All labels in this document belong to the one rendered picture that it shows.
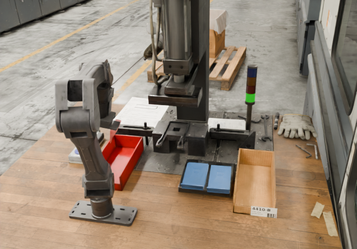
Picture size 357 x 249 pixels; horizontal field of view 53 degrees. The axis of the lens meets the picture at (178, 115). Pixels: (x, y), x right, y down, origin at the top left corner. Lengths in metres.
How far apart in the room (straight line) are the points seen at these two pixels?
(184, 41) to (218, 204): 0.53
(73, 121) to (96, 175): 0.22
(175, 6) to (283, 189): 0.68
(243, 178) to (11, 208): 0.75
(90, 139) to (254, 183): 0.59
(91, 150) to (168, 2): 0.52
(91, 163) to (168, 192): 0.32
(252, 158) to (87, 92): 0.67
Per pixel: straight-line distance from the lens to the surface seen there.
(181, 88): 1.21
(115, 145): 1.42
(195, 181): 1.19
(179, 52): 1.19
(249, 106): 1.44
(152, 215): 1.12
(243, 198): 1.17
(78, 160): 1.38
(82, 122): 0.85
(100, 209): 1.10
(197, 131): 1.34
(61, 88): 0.87
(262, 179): 1.25
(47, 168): 1.40
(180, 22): 1.17
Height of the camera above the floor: 1.67
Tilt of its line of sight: 28 degrees down
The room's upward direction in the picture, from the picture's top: 2 degrees counter-clockwise
